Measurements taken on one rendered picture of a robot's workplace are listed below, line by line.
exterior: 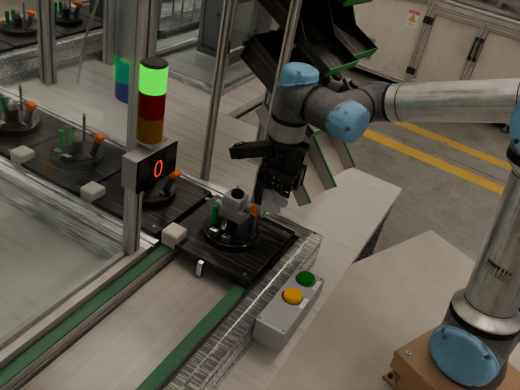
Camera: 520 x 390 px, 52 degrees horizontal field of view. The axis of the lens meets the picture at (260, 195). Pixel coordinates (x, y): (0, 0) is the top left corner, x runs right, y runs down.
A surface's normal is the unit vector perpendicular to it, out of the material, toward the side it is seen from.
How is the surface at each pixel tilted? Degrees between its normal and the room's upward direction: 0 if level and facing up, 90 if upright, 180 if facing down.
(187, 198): 0
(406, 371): 90
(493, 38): 90
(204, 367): 0
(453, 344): 96
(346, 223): 0
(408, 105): 85
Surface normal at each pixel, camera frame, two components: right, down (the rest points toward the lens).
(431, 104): -0.68, 0.22
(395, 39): -0.54, 0.39
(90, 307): 0.18, -0.82
